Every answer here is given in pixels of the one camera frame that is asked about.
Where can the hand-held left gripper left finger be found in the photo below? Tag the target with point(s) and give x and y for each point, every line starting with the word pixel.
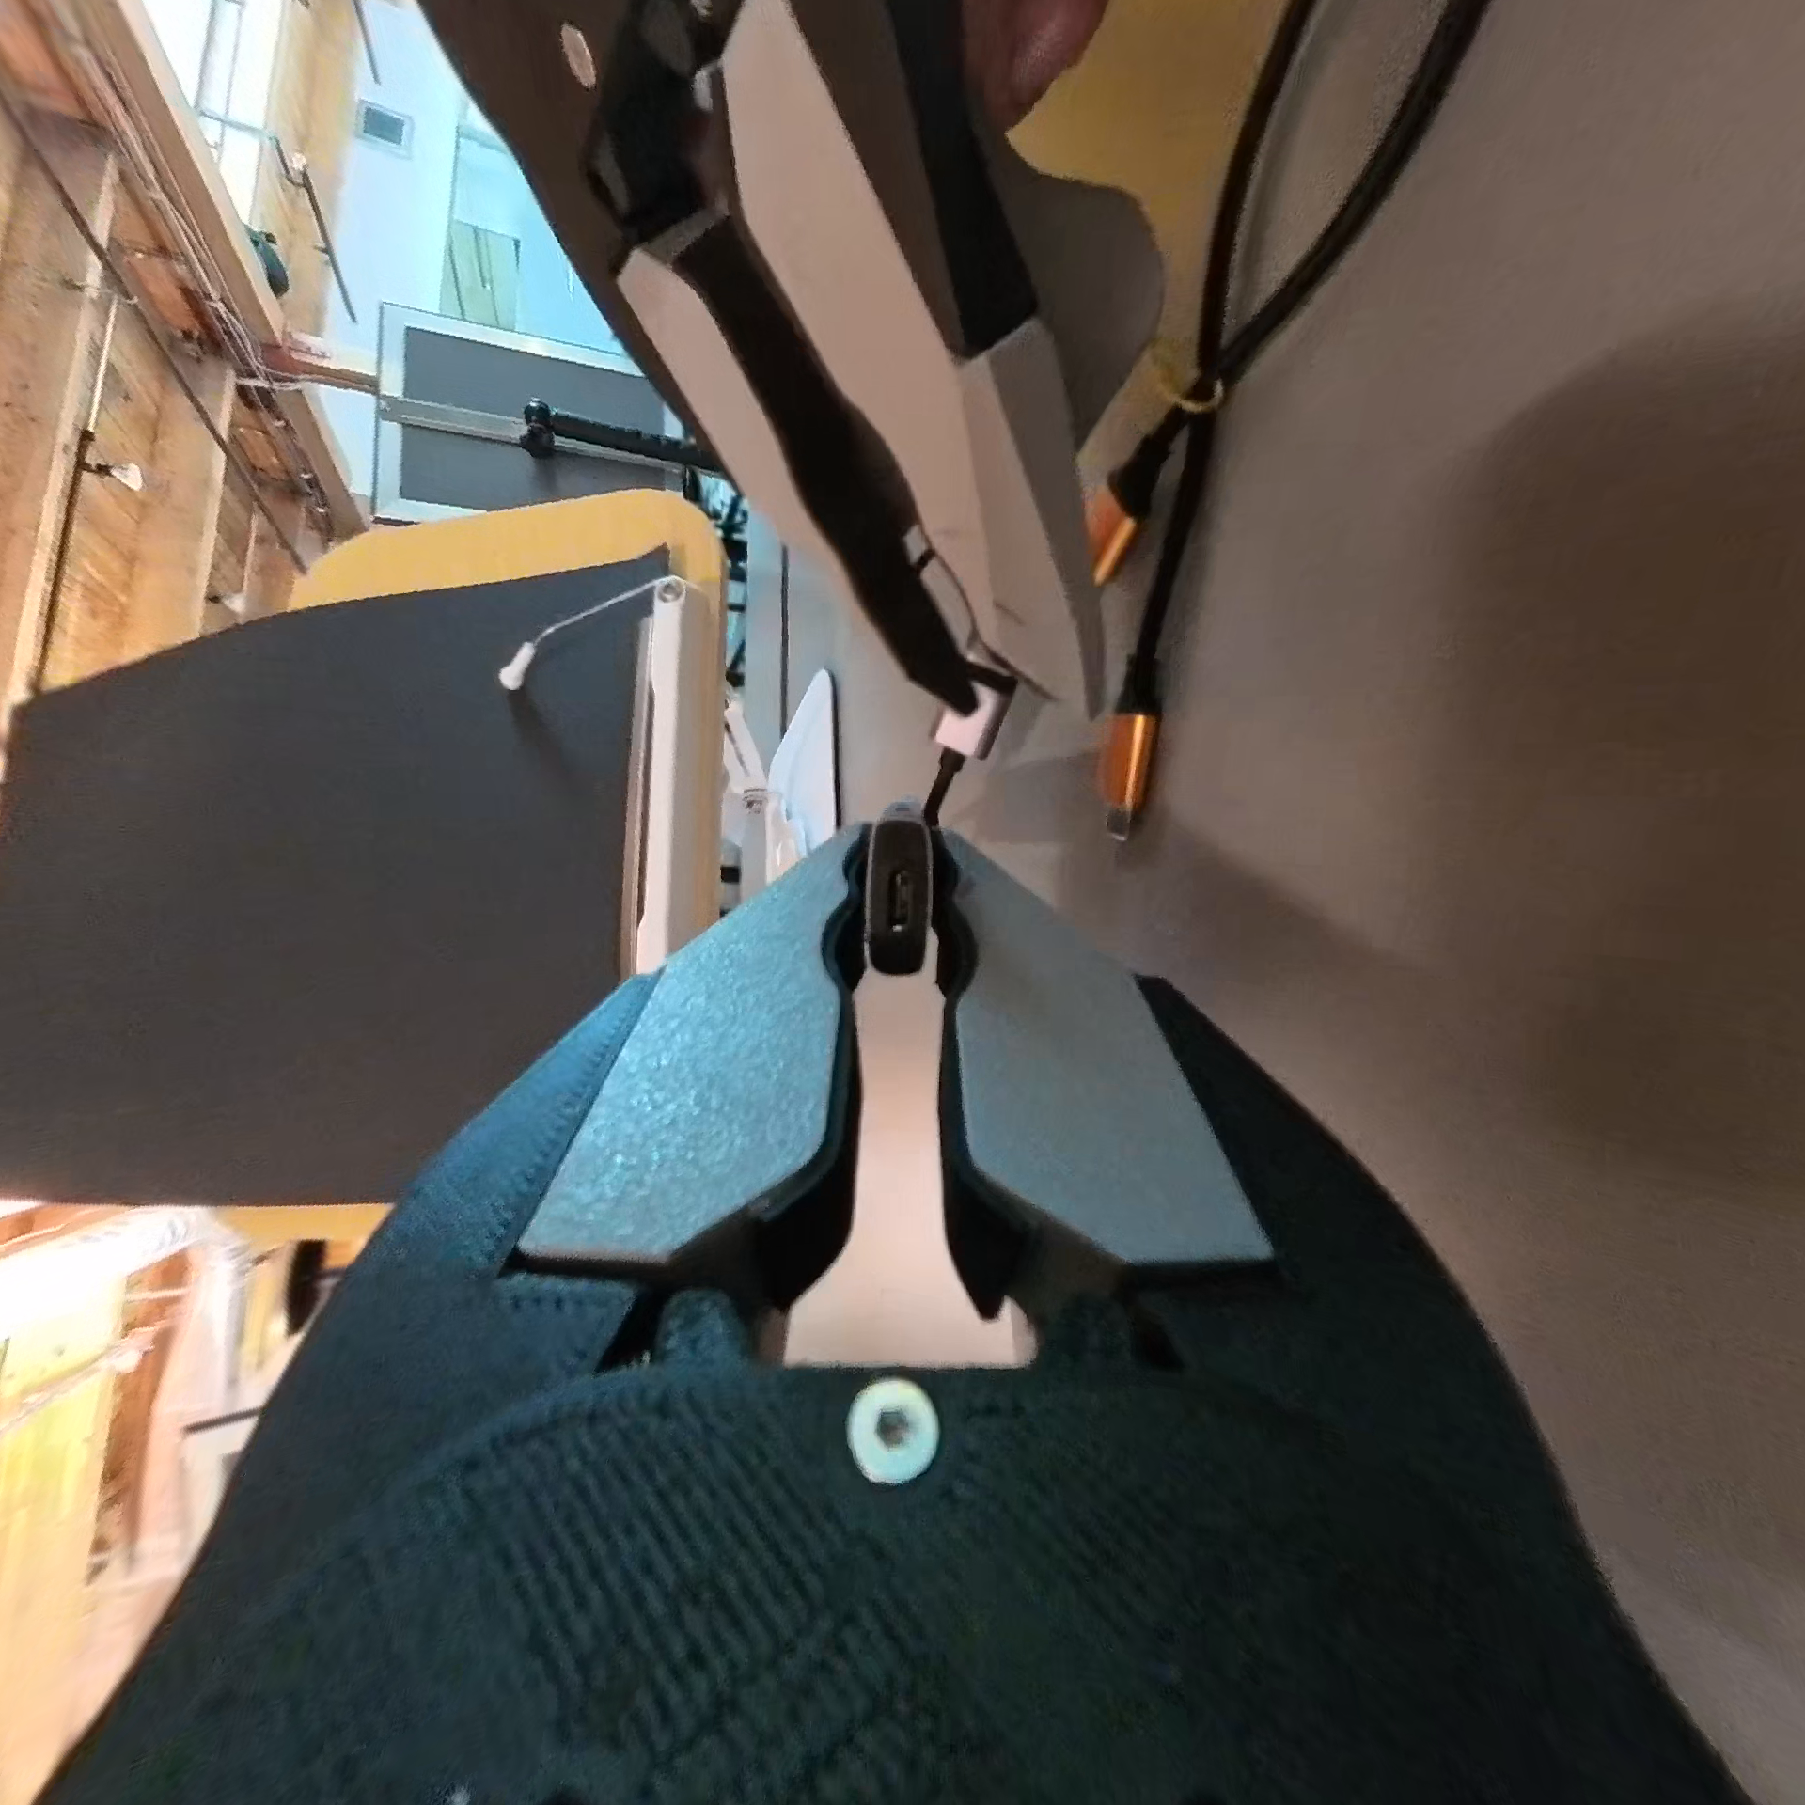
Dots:
pixel 706 1073

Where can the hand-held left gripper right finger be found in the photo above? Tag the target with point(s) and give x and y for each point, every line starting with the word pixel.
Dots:
pixel 1085 1101

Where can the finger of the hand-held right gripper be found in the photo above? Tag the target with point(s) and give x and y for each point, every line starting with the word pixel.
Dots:
pixel 847 170
pixel 734 367

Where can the black usb adapter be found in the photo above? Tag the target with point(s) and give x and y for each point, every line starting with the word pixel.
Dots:
pixel 903 903

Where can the white usb plug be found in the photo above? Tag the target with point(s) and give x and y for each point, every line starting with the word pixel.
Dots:
pixel 973 719

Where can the person's right hand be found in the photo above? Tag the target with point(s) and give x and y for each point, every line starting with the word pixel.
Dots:
pixel 1043 42

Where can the yellow wooden desk board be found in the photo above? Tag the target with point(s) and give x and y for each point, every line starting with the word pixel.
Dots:
pixel 564 529

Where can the grey framed dark panel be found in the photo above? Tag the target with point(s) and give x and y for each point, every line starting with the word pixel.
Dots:
pixel 480 410

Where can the white curved chair back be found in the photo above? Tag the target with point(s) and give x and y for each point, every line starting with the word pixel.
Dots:
pixel 810 762

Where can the yellow twist tie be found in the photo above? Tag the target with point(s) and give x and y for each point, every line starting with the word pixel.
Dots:
pixel 1202 393

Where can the black board panel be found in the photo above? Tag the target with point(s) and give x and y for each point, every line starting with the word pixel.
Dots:
pixel 324 875

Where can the white desk frame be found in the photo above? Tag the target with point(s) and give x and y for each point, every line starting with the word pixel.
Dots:
pixel 677 790

